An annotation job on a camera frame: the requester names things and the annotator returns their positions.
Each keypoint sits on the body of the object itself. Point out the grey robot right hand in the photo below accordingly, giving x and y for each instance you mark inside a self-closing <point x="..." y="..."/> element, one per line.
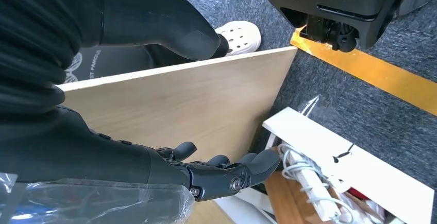
<point x="85" y="147"/>

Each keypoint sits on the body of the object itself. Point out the clear plastic film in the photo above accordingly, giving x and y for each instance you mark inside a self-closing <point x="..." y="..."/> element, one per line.
<point x="85" y="202"/>

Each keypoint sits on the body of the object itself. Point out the ribbed robot right arm sleeve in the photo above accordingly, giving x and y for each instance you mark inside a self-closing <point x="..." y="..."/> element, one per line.
<point x="30" y="45"/>

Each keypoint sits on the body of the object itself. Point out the white panel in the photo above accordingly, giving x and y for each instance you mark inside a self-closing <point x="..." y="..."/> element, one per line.
<point x="239" y="212"/>

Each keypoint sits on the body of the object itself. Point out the white clog shoe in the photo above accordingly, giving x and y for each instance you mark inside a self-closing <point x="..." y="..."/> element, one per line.
<point x="240" y="38"/>

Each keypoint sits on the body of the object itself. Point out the brown wooden board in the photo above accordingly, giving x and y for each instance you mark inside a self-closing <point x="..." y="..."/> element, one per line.
<point x="283" y="198"/>

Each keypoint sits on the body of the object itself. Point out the clear plastic scrap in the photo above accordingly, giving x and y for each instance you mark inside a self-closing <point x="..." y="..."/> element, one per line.
<point x="312" y="104"/>

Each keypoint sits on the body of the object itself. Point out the white power strip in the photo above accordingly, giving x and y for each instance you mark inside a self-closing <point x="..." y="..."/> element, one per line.
<point x="317" y="195"/>

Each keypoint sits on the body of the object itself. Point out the yellow floor tape strip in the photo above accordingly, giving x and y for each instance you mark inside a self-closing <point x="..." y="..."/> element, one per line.
<point x="375" y="72"/>

